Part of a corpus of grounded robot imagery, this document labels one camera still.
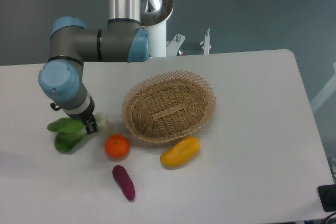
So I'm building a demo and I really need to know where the woven wicker basket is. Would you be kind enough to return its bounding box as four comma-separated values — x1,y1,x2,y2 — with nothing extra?
122,70,216,144

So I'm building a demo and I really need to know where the green bok choy vegetable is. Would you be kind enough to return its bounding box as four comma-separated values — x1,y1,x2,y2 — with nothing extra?
47,112,109,153

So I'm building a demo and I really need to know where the purple sweet potato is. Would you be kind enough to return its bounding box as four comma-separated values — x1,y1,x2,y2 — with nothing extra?
112,165,135,201

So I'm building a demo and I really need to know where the orange tangerine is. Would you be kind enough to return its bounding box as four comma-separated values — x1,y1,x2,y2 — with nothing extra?
104,134,130,159

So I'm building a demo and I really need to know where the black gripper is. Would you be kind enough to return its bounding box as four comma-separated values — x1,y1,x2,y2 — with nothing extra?
50,102,98,134

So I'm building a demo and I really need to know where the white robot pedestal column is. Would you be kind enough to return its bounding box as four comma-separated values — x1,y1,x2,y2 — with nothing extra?
140,0,174,58

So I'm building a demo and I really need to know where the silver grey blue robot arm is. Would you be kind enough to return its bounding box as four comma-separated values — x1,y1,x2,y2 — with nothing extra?
38,0,150,134

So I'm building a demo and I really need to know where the black device at table edge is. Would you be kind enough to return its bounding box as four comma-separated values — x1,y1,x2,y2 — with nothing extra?
317,184,335,212

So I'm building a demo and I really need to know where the white metal base frame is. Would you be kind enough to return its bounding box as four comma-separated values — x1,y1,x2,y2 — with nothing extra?
165,28,212,57

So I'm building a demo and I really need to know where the yellow mango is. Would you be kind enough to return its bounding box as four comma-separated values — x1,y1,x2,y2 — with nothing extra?
160,136,201,168

